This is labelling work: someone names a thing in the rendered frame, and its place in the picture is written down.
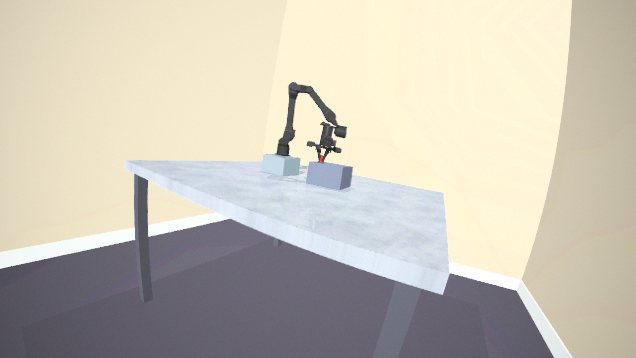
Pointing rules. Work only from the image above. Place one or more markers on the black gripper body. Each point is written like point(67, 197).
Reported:
point(334, 149)

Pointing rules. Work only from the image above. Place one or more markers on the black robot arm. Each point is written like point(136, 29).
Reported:
point(293, 90)

